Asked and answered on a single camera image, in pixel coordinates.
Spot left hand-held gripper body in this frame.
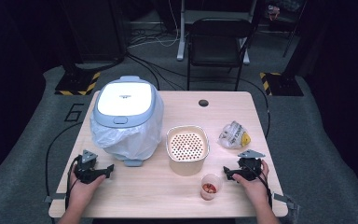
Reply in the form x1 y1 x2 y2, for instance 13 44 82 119
74 149 105 185

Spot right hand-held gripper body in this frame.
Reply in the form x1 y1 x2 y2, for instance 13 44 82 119
237 148 267 182

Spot red food scraps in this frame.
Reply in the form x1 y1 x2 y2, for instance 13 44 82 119
202 183 217 194

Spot clear plastic cup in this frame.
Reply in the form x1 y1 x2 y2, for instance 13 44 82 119
200 173 223 201

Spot white plastic bin liner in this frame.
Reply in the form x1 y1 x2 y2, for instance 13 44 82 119
89 92 165 161

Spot clear plastic bag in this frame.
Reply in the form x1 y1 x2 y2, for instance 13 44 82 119
217 120 252 149

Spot beige strainer bucket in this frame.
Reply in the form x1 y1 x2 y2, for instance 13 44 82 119
165 124 211 177

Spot blue and white trash bin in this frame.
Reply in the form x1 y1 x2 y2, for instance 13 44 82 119
91 75 158 168

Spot person's right hand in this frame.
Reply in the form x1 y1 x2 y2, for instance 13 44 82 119
232 160 270 207

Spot person's left hand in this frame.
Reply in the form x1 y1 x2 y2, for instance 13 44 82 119
68 174 106 210

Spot grey tape piece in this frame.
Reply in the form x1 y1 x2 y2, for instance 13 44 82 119
273 192 296 210
44 193 67 203

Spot yellow-black striped stand base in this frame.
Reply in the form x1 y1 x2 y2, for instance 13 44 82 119
259 72 305 97
54 70 102 96

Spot black folding chair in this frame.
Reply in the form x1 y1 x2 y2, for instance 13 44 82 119
186 18 255 91

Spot dark cabinet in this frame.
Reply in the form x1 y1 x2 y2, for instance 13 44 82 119
74 0 127 63

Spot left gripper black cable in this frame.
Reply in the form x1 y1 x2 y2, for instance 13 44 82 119
64 155 82 211

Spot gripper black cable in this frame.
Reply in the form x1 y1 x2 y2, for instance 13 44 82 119
243 161 273 209
64 155 82 211

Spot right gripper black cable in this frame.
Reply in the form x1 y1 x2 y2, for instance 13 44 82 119
243 161 273 209

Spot long black floor cable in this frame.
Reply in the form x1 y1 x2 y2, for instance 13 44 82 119
199 76 271 138
45 121 84 198

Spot black floor cable bundle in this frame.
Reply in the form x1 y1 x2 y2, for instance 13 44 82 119
125 53 189 91

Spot white floor cable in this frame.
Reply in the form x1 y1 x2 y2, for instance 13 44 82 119
127 0 181 49

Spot white desk frame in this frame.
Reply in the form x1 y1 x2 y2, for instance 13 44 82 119
176 0 259 65

